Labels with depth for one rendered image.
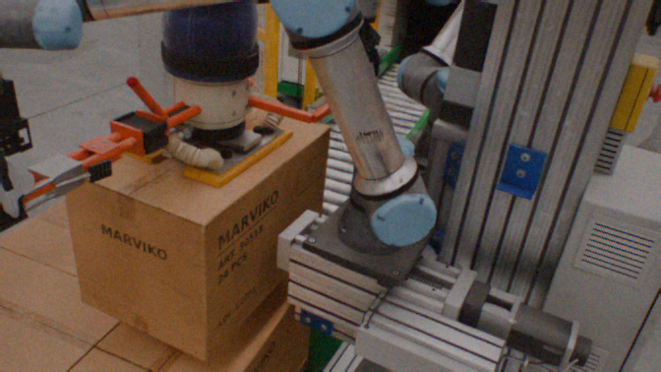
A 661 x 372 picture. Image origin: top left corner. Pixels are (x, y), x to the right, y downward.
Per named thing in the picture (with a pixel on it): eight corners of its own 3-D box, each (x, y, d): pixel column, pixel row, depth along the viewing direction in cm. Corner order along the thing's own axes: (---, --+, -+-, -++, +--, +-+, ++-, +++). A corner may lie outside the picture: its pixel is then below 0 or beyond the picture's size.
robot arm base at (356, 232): (415, 229, 129) (423, 191, 124) (390, 264, 117) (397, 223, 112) (355, 208, 134) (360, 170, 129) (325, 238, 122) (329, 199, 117)
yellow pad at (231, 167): (262, 127, 160) (263, 110, 157) (293, 137, 156) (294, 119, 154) (183, 176, 133) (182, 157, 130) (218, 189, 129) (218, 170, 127)
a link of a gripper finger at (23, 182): (50, 203, 95) (27, 152, 92) (20, 219, 90) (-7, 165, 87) (39, 204, 96) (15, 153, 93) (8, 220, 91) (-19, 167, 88)
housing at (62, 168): (60, 173, 110) (57, 153, 107) (87, 184, 107) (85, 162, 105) (30, 189, 104) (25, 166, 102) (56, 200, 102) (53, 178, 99)
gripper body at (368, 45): (335, 63, 148) (339, 15, 142) (349, 55, 155) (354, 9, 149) (362, 69, 145) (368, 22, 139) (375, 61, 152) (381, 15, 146)
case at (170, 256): (216, 201, 198) (215, 92, 178) (320, 239, 185) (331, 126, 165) (81, 301, 150) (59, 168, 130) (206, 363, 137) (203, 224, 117)
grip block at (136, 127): (137, 132, 128) (135, 107, 125) (171, 144, 124) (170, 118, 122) (108, 146, 121) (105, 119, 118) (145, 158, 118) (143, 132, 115)
